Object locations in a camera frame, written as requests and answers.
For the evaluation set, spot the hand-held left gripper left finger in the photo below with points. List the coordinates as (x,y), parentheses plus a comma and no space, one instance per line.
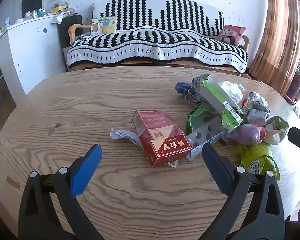
(86,170)

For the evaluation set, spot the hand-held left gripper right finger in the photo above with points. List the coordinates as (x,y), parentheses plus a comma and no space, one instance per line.
(215,166)

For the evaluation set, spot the lime green snack wrapper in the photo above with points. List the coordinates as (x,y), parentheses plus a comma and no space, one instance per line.
(255,155)

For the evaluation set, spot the purple bottle with red cap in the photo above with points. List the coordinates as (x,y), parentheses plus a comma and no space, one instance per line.
(247,135)

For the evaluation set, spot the red cigarette box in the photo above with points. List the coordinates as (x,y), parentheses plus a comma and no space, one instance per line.
(162,140)

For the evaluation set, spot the green and white carton box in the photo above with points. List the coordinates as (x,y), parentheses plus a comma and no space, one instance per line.
(215,97)

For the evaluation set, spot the green white paper cup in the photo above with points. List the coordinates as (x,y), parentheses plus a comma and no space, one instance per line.
(277,125)

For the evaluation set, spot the silver blister pack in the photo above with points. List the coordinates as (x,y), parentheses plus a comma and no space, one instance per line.
(202,132)

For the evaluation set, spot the crumpled white receipt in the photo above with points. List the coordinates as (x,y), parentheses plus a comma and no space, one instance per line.
(120,133)

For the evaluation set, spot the crumpled grey paper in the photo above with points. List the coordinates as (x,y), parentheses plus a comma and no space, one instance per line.
(257,107)

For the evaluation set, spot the dark green foil wrapper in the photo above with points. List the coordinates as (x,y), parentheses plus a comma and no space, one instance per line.
(197,116)

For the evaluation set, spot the clear plastic bag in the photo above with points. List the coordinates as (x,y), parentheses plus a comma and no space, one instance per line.
(231,90)

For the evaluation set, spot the crumpled blue and white paper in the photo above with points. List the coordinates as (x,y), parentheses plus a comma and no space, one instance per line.
(185,88)

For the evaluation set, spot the brown striped curtain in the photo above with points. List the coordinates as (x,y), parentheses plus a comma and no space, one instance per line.
(277,42)

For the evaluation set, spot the pink cartoon cushion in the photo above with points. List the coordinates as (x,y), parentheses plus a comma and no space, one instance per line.
(231,35)

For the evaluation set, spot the white cabinet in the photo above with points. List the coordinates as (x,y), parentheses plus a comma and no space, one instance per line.
(32,52)

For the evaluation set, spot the wooden sofa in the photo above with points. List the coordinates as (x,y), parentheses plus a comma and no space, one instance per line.
(73,28)

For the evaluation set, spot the colourful picture book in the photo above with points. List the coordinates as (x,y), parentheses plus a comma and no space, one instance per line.
(103,26)

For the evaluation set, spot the black cabinet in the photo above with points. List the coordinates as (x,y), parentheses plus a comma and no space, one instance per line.
(75,20)

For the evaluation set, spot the pile of small toys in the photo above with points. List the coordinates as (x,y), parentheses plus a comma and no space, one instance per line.
(61,10)

